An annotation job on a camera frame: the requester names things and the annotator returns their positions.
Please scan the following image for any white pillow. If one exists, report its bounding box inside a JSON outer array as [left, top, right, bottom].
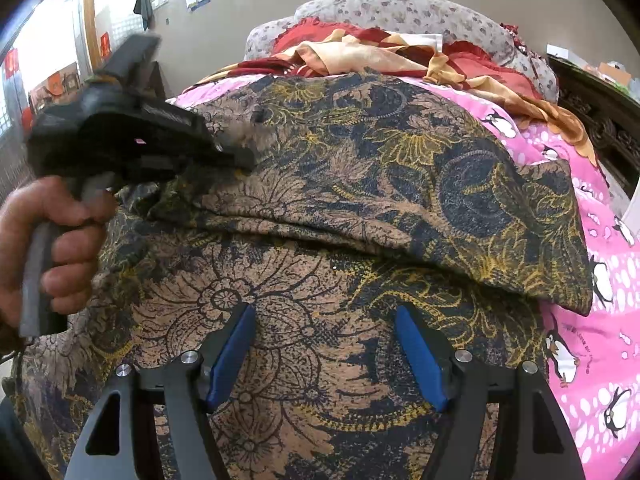
[[396, 32, 444, 53]]

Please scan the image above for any person's left hand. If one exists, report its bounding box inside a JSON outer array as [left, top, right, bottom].
[[1, 174, 117, 337]]

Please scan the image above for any dark carved wooden cabinet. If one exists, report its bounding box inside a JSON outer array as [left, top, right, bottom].
[[547, 54, 640, 198]]

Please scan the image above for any dark hanging cloth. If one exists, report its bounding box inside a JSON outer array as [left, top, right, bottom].
[[134, 0, 154, 30]]

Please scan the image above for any grey floral pillow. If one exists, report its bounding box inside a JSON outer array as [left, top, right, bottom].
[[244, 0, 559, 103]]

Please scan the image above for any pink penguin bedsheet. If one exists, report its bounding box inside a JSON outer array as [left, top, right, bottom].
[[167, 74, 639, 479]]

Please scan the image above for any brown batik patterned cloth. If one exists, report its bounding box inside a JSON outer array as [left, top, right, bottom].
[[1, 73, 592, 479]]

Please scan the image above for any red and gold blanket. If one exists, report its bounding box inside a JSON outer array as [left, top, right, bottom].
[[200, 18, 597, 164]]

